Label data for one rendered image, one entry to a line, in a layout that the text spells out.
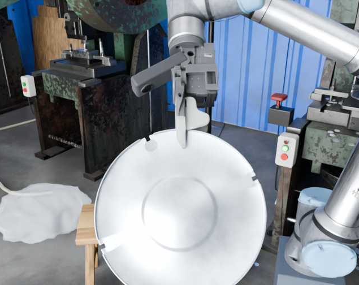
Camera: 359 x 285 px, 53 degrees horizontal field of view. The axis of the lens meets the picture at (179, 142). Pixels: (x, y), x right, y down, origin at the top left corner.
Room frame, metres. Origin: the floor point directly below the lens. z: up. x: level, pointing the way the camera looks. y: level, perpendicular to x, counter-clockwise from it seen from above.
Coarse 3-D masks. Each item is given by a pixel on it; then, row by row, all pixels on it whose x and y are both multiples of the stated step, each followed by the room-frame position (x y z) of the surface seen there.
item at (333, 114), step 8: (328, 96) 1.68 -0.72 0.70; (336, 96) 1.68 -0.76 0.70; (312, 104) 1.55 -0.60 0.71; (320, 104) 1.55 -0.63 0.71; (336, 104) 1.55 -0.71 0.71; (312, 112) 1.51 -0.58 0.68; (320, 112) 1.49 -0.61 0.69; (328, 112) 1.47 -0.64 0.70; (336, 112) 1.45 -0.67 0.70; (344, 112) 1.45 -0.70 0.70; (320, 120) 1.49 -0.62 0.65; (328, 120) 1.47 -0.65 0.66; (336, 120) 1.45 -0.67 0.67; (344, 120) 1.43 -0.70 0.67
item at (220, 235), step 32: (128, 160) 0.57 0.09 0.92; (160, 160) 0.57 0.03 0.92; (192, 160) 0.57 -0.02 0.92; (224, 160) 0.56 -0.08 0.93; (128, 192) 0.54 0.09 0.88; (160, 192) 0.53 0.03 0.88; (192, 192) 0.53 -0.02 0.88; (224, 192) 0.53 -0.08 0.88; (256, 192) 0.53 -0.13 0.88; (96, 224) 0.50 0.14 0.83; (128, 224) 0.50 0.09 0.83; (160, 224) 0.50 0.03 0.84; (192, 224) 0.49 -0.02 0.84; (224, 224) 0.50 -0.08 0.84; (256, 224) 0.49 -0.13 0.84; (128, 256) 0.47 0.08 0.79; (160, 256) 0.47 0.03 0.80; (192, 256) 0.47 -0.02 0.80; (224, 256) 0.46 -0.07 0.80; (256, 256) 0.46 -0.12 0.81
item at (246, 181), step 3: (243, 177) 0.54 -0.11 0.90; (246, 177) 0.54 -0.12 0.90; (249, 177) 0.54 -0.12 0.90; (243, 180) 0.54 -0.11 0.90; (246, 180) 0.54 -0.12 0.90; (249, 180) 0.54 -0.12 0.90; (252, 180) 0.54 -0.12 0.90; (243, 183) 0.54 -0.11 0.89; (246, 183) 0.54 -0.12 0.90; (249, 183) 0.54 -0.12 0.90; (252, 183) 0.54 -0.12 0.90; (243, 186) 0.53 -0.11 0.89; (246, 186) 0.53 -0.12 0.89; (249, 186) 0.53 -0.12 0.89
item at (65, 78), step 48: (48, 0) 2.51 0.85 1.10; (96, 0) 2.01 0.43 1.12; (144, 0) 2.41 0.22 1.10; (96, 48) 2.73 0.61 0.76; (144, 48) 2.62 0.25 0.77; (48, 96) 2.48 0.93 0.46; (96, 96) 2.23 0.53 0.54; (144, 96) 2.61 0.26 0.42; (48, 144) 2.43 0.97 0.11; (96, 144) 2.20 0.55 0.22
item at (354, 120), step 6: (354, 90) 1.51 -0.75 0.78; (348, 96) 1.43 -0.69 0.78; (354, 96) 1.41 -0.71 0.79; (348, 102) 1.35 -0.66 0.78; (354, 102) 1.35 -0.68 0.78; (342, 108) 1.31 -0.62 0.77; (348, 108) 1.29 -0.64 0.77; (354, 108) 1.28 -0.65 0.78; (354, 114) 1.39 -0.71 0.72; (348, 120) 1.40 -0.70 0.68; (354, 120) 1.38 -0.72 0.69; (348, 126) 1.40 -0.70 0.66; (354, 126) 1.38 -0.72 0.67
